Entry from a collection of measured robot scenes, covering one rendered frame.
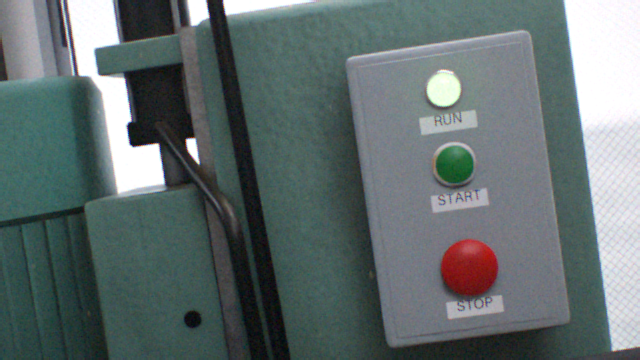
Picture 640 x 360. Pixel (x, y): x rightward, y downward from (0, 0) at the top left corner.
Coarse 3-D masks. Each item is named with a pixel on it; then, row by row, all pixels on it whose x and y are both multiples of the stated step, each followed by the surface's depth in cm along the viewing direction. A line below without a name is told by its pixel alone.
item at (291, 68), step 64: (320, 0) 66; (384, 0) 65; (448, 0) 65; (512, 0) 65; (256, 64) 66; (320, 64) 66; (256, 128) 67; (320, 128) 66; (576, 128) 65; (320, 192) 67; (576, 192) 65; (320, 256) 67; (576, 256) 66; (320, 320) 67; (576, 320) 66
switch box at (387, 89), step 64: (384, 64) 60; (448, 64) 59; (512, 64) 59; (384, 128) 60; (512, 128) 59; (384, 192) 60; (448, 192) 60; (512, 192) 60; (384, 256) 60; (512, 256) 60; (384, 320) 61; (448, 320) 60; (512, 320) 60
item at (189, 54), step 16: (192, 32) 70; (192, 48) 70; (192, 64) 70; (192, 80) 70; (192, 96) 70; (192, 112) 70; (208, 128) 70; (208, 144) 70; (208, 160) 70; (208, 208) 71; (208, 224) 71; (224, 240) 71; (224, 256) 71; (224, 272) 71; (224, 288) 71; (224, 304) 71; (224, 320) 71; (240, 336) 71; (240, 352) 71
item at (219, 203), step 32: (224, 32) 63; (224, 64) 63; (224, 96) 63; (160, 128) 74; (192, 160) 70; (256, 192) 63; (224, 224) 65; (256, 224) 63; (256, 256) 63; (256, 320) 65; (256, 352) 65; (288, 352) 63
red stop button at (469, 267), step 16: (464, 240) 59; (448, 256) 59; (464, 256) 59; (480, 256) 59; (448, 272) 59; (464, 272) 59; (480, 272) 59; (496, 272) 59; (464, 288) 59; (480, 288) 59
